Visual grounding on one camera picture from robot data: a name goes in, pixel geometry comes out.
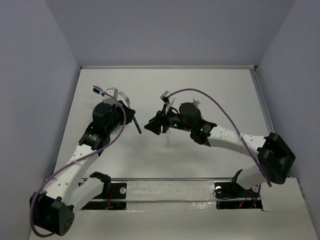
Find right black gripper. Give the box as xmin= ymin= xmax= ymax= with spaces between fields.
xmin=143 ymin=103 xmax=193 ymax=135

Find silver spoon pink handle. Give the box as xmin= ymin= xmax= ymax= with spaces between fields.
xmin=92 ymin=85 xmax=105 ymax=95

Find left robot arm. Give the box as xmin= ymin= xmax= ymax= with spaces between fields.
xmin=29 ymin=100 xmax=136 ymax=238

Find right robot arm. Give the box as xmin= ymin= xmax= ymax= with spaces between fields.
xmin=144 ymin=102 xmax=296 ymax=196

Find teal utensil holder cup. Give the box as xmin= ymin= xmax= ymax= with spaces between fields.
xmin=92 ymin=102 xmax=106 ymax=121

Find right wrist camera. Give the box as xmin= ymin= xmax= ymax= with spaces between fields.
xmin=160 ymin=90 xmax=176 ymax=113

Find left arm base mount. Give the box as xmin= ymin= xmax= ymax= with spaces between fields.
xmin=81 ymin=171 xmax=127 ymax=211

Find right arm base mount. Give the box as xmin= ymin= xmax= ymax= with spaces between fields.
xmin=212 ymin=178 xmax=263 ymax=210

